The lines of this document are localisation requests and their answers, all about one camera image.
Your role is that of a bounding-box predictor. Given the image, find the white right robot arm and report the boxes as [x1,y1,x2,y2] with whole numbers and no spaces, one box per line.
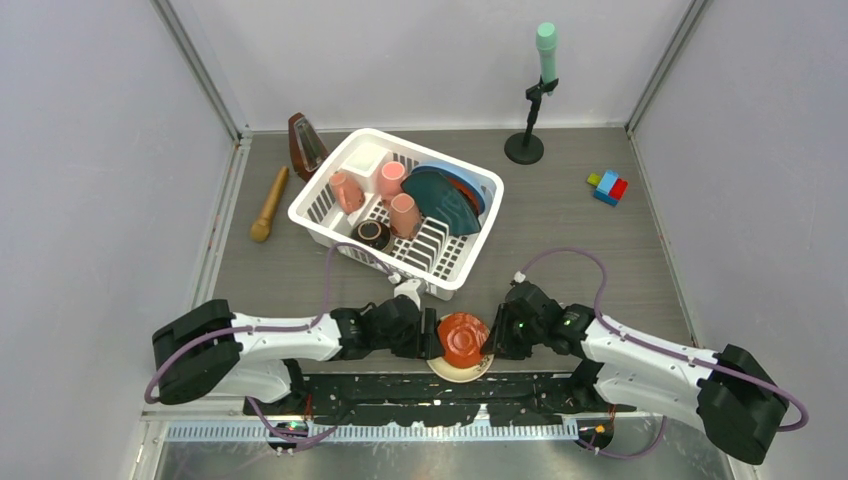
[481,281,789,465]

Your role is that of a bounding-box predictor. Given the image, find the wooden rolling pin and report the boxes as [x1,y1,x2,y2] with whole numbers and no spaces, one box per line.
[249,166,290,243]

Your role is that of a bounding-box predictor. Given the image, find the colourful toy blocks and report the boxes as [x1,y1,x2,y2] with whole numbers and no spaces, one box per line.
[587,170,629,207]

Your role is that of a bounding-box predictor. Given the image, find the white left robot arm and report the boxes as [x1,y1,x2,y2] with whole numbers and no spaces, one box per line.
[144,295,445,414]

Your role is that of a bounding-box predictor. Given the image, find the orange saucer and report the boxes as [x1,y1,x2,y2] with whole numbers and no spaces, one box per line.
[437,312,489,369]

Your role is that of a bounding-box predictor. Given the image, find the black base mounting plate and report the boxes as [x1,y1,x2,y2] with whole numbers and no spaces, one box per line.
[257,373,612,427]

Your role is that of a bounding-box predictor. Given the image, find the dark green square plate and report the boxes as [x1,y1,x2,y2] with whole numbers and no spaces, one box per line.
[401,169,481,236]

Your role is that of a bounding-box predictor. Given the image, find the red round plate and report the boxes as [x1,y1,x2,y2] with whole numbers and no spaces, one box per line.
[449,174,486,216]

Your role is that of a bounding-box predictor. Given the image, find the green microphone on stand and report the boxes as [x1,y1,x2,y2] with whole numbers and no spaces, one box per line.
[504,22,559,165]

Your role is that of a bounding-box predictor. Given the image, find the white mug pink handle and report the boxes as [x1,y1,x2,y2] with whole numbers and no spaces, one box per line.
[389,193,423,240]

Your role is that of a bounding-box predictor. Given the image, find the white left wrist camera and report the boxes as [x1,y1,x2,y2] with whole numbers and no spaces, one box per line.
[388,273,427,310]

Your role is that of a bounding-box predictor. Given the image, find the pink cup white inside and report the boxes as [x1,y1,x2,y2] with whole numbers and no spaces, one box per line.
[377,161,407,206]

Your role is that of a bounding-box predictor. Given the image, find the pink mug with handle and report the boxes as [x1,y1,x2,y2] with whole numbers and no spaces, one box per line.
[329,171,365,214]

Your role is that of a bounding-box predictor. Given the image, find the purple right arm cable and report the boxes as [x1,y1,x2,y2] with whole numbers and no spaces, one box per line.
[515,247,811,461]

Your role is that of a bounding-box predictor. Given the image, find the light blue plate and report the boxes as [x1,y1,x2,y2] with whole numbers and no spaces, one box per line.
[411,162,485,197]

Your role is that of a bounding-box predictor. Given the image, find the white plastic dish rack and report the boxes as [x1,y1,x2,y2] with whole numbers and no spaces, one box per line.
[288,128,504,300]

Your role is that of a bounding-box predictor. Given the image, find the cream patterned plate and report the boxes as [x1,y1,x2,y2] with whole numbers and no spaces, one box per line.
[426,355,495,384]

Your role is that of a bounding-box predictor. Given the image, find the brown wooden metronome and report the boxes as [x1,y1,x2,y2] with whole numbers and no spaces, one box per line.
[288,112,329,182]

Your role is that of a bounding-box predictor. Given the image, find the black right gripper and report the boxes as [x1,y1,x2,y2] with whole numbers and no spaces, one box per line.
[480,303,545,361]

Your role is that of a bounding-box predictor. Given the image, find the brown ceramic bowl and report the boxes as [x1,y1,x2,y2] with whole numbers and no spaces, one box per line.
[350,219,394,253]

